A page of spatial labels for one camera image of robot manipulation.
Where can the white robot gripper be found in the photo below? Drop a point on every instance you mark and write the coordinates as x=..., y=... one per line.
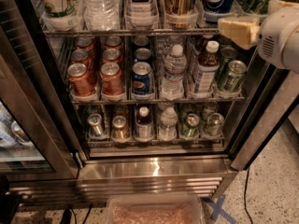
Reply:
x=277, y=34

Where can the green can middle behind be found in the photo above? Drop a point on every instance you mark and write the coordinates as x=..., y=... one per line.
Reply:
x=226, y=54

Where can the green can middle front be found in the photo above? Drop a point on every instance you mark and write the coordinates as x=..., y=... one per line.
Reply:
x=232, y=75

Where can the gold brown tall can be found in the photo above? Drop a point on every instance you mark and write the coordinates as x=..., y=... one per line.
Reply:
x=179, y=12

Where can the water bottle middle shelf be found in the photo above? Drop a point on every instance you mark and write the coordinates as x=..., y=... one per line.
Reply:
x=175, y=64

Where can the silver green can bottom right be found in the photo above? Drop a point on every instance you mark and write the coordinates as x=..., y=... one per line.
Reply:
x=213, y=125

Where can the white labelled bottle top shelf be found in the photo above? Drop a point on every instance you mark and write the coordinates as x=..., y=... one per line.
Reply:
x=141, y=12

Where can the green can bottom shelf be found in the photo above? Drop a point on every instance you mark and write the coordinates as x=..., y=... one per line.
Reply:
x=190, y=125

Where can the pepsi can middle behind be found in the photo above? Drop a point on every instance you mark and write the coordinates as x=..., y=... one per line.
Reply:
x=142, y=55

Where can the blue pepsi can middle shelf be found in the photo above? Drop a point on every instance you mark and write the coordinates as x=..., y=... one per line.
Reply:
x=142, y=78

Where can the water bottle bottom shelf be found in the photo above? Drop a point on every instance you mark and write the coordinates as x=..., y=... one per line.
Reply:
x=167, y=125

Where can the red soda can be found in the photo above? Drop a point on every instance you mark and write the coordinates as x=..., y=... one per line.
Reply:
x=112, y=56
x=113, y=42
x=81, y=56
x=81, y=80
x=112, y=83
x=84, y=43

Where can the clear water bottle top shelf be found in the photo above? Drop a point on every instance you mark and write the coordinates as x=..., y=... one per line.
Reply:
x=101, y=15

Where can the tea bottle bottom shelf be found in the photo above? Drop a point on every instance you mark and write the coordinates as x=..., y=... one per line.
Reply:
x=144, y=123

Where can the stainless steel fridge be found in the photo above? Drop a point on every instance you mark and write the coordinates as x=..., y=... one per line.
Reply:
x=205, y=167

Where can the red soda can back left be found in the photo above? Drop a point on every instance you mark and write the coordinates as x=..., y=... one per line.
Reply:
x=84, y=43

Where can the bronze can bottom shelf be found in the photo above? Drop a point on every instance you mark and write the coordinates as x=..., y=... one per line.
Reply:
x=120, y=128

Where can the red soda can middle left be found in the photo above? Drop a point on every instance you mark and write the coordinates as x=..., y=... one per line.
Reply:
x=81, y=56

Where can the red soda can front left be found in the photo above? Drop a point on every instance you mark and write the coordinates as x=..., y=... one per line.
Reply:
x=81, y=80

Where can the silver can bottom left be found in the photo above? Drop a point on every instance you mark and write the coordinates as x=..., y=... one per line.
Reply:
x=96, y=123

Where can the glass fridge door left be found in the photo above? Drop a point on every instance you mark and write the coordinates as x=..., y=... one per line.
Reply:
x=33, y=91

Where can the iced tea bottle white cap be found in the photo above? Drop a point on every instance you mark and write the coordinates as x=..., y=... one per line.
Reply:
x=206, y=66

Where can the blue tape cross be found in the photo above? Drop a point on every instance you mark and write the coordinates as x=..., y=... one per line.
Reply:
x=218, y=211

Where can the clear plastic bin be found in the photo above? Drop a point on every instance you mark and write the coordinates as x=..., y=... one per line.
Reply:
x=157, y=208

